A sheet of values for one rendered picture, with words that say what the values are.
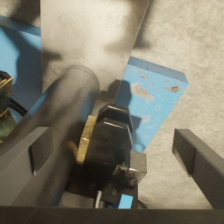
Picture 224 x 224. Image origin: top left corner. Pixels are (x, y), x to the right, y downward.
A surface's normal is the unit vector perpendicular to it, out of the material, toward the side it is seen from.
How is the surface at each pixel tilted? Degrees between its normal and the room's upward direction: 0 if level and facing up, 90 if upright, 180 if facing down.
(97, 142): 0
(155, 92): 0
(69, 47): 0
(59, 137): 90
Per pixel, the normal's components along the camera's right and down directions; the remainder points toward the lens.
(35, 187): 0.73, -0.47
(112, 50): -0.13, 0.63
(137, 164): 0.25, -0.73
